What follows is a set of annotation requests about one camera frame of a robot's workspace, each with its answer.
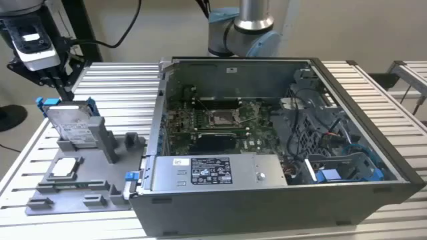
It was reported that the thin black floor cable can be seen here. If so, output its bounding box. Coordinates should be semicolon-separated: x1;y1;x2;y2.
0;143;22;153

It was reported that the black arm strap cable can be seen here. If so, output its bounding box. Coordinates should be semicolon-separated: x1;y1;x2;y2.
193;0;213;20

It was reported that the silver CPU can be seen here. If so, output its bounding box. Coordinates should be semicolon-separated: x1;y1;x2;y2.
52;158;81;178

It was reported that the grey plastic parts rack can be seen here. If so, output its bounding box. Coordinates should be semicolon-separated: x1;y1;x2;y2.
24;116;148;217

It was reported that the silver disk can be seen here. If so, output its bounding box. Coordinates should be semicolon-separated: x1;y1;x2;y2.
34;97;101;151

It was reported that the grey metal disk bay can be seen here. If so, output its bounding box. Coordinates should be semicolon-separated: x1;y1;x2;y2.
268;67;401;186

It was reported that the green RAM stick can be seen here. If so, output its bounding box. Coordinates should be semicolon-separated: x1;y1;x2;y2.
37;183;109;189

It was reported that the silver power supply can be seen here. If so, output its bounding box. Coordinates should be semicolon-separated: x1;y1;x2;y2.
148;153;289;193

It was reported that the thick black cable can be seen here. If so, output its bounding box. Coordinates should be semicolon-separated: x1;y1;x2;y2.
65;0;144;49

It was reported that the blue wire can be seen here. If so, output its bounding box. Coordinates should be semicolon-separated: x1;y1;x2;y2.
340;142;381;174

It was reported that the black graphics card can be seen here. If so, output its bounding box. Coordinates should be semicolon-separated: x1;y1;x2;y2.
194;132;238;154

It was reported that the locking lever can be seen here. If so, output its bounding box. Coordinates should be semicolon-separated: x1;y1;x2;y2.
194;97;212;113

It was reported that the black metal post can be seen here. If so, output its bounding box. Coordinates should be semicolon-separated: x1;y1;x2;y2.
60;0;105;63

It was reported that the black round stand foot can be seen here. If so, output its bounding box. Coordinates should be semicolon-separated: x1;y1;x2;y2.
0;104;28;133

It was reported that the black open PC case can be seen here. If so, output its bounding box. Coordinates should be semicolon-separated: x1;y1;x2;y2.
121;56;427;238

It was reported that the green motherboard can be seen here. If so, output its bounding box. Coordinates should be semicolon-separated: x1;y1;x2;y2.
161;96;285;156

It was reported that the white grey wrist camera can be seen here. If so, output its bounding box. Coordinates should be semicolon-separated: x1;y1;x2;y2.
1;19;61;72

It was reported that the aluminium side table frame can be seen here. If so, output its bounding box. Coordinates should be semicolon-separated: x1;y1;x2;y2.
385;59;427;101

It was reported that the CPU socket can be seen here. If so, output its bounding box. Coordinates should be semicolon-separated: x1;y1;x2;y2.
206;109;240;128

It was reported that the blue carrier in bay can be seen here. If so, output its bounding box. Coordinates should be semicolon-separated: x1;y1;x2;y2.
313;169;345;184

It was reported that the black box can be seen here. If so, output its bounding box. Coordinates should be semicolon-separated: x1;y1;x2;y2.
366;72;400;90

